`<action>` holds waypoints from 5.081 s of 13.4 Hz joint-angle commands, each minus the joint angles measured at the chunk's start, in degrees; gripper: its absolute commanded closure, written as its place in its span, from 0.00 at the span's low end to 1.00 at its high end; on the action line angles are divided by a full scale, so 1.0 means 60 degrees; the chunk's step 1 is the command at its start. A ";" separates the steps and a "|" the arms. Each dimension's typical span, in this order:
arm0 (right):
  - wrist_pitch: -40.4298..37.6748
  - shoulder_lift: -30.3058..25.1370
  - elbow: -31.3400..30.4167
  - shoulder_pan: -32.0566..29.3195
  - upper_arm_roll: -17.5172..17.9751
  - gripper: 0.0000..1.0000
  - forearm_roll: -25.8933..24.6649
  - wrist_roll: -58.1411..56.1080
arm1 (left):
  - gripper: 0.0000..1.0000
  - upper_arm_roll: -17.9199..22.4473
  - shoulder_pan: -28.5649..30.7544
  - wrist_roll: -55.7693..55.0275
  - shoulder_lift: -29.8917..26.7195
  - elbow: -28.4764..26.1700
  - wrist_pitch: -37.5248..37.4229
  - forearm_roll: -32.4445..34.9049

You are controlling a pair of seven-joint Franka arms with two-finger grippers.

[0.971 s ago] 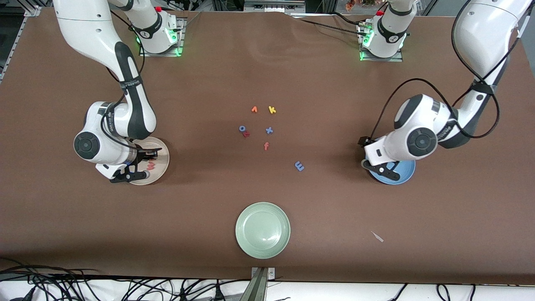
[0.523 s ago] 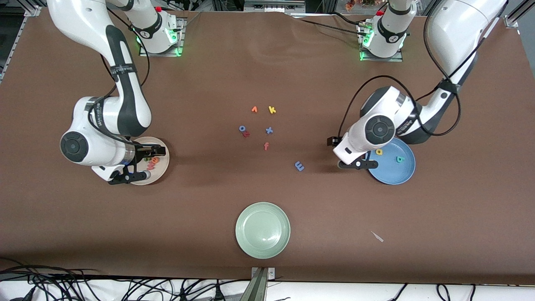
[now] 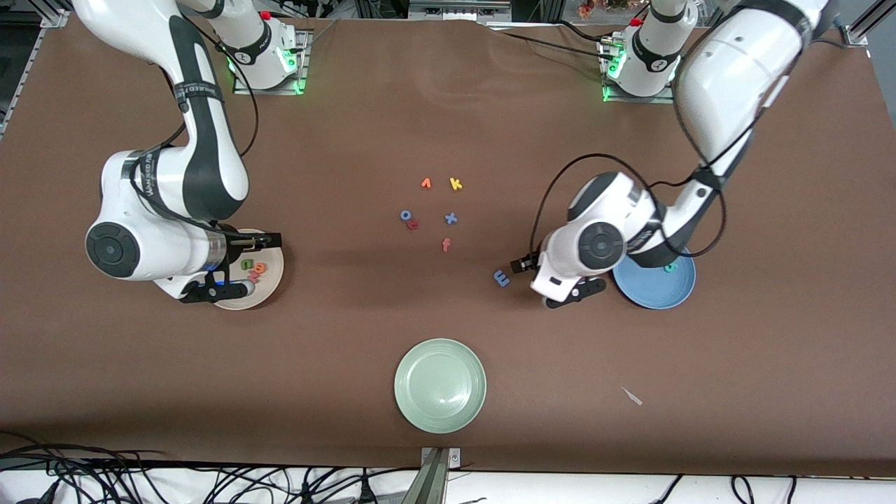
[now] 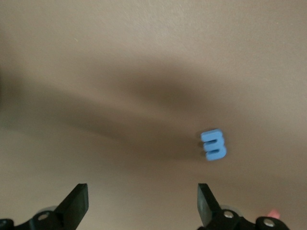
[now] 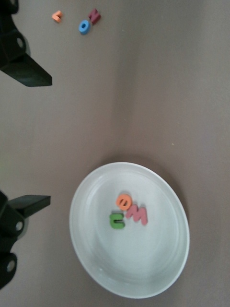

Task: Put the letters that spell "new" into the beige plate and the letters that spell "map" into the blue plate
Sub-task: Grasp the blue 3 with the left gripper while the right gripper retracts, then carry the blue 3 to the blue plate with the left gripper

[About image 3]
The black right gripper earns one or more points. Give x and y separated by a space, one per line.
245 243

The blue foam letter m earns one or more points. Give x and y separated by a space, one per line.
501 278

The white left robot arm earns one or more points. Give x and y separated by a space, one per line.
728 77

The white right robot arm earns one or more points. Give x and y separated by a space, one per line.
126 203

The beige round plate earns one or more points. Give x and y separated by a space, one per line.
271 283

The brown table cover sheet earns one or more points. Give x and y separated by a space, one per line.
350 140

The blue round plate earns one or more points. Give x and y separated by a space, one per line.
658 290

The pale green round plate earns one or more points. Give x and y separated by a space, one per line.
439 386

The small white paper scrap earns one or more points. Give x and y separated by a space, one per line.
633 398

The reddish dried plant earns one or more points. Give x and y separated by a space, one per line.
588 8

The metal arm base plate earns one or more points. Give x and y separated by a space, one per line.
273 91
640 99

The grey metal camera bracket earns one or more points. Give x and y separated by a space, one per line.
437 483

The grey metal frame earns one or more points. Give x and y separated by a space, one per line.
455 10

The aluminium frame corner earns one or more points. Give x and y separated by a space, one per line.
857 33
54 19

